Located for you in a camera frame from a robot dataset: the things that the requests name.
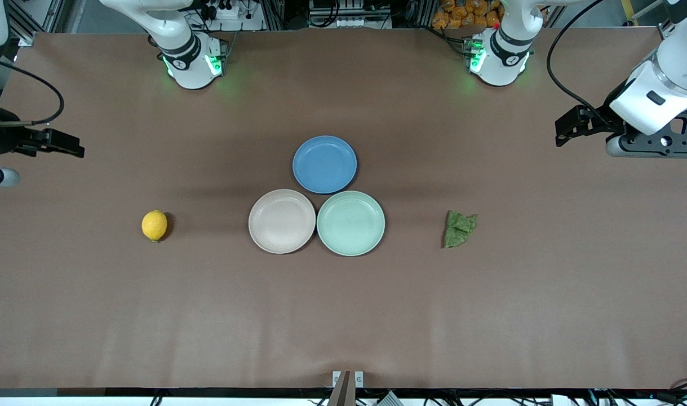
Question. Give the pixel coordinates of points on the yellow lemon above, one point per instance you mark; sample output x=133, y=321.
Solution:
x=154, y=225

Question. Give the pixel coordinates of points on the green lettuce leaf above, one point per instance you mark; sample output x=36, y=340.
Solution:
x=459, y=228

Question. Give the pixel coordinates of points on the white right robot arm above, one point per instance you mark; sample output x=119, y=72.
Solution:
x=185, y=62

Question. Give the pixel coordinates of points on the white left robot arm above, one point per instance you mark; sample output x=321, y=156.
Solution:
x=504, y=62

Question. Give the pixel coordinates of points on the bag of oranges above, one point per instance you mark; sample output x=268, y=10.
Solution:
x=461, y=14

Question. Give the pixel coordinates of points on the white power strip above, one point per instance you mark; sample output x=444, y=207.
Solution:
x=236, y=14

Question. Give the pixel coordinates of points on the beige round plate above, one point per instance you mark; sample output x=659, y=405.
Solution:
x=282, y=221

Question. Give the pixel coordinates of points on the mint green round plate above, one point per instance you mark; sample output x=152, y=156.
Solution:
x=351, y=223

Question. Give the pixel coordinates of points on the blue round plate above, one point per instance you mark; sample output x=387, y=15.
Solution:
x=324, y=164

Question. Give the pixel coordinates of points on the black electronics rack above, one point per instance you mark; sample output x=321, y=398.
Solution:
x=349, y=14

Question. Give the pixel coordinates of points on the grey ribbed block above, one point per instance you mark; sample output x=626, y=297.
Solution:
x=388, y=400

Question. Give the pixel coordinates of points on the aluminium frame corner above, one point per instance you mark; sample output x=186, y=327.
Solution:
x=26, y=38
x=645, y=12

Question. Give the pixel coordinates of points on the metal bracket with post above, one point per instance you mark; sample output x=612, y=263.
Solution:
x=343, y=389

